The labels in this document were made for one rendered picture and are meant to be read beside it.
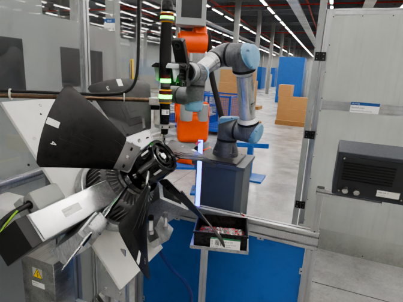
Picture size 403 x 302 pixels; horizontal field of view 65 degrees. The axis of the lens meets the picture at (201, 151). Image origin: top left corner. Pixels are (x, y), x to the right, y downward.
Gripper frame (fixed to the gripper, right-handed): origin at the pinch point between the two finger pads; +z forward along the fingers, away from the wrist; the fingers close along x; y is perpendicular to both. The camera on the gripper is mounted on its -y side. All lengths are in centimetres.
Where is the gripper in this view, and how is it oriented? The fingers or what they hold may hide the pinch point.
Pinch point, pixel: (161, 64)
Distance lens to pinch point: 106.0
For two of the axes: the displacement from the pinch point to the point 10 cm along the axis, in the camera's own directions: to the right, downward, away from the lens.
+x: -9.2, -1.4, 3.6
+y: -0.5, 9.7, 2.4
